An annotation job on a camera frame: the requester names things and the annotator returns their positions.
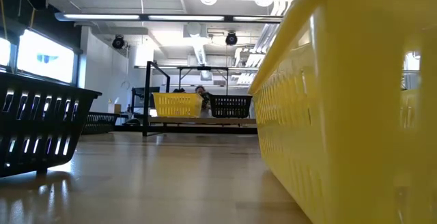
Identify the yellow slotted plastic basket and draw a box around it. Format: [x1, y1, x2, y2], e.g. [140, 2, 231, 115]
[152, 92, 204, 118]
[248, 0, 437, 224]

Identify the person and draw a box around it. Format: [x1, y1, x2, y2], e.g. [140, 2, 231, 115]
[195, 85, 212, 118]

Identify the black computer monitor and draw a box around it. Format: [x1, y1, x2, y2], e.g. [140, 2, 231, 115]
[131, 86, 154, 109]

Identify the long ceiling light bar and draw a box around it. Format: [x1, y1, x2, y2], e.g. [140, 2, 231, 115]
[54, 12, 284, 23]

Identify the bright window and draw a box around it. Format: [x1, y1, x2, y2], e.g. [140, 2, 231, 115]
[0, 29, 80, 85]

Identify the black background table frame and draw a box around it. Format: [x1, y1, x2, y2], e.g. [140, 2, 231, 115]
[177, 65, 229, 97]

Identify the white ceiling air duct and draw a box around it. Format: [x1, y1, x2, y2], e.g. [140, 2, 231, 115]
[184, 22, 210, 81]

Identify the white ceiling cable tray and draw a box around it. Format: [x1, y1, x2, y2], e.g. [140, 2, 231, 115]
[234, 22, 284, 85]

